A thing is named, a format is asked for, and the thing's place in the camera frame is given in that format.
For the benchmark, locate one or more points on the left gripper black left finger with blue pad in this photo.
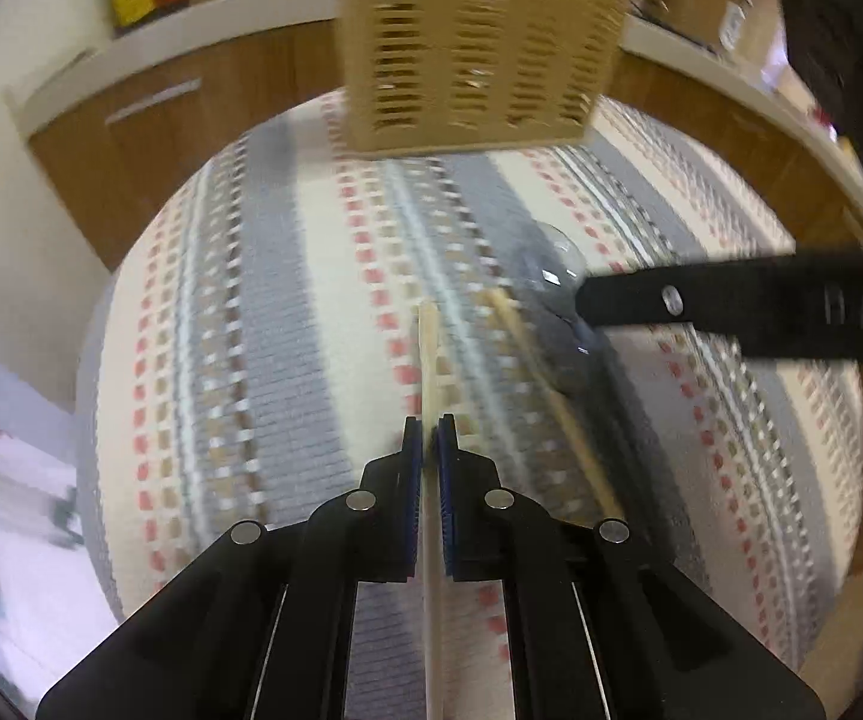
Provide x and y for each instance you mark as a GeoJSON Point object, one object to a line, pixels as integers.
{"type": "Point", "coordinates": [260, 624]}

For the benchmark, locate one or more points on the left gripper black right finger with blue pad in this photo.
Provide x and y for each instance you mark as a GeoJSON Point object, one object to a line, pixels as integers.
{"type": "Point", "coordinates": [598, 625]}

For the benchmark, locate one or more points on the metal spoon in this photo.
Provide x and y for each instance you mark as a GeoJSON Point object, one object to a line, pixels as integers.
{"type": "Point", "coordinates": [550, 271]}

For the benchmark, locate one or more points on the white kitchen countertop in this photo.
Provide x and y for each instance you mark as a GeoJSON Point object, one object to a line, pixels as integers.
{"type": "Point", "coordinates": [219, 21]}

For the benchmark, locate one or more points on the striped woven placemat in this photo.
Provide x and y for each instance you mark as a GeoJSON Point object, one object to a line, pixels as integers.
{"type": "Point", "coordinates": [258, 346]}

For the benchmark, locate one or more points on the brown rice cooker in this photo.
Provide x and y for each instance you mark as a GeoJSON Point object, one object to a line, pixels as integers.
{"type": "Point", "coordinates": [715, 25]}

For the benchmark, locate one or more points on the beige plastic utensil basket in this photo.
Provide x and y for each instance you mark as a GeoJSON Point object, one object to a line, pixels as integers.
{"type": "Point", "coordinates": [451, 75]}

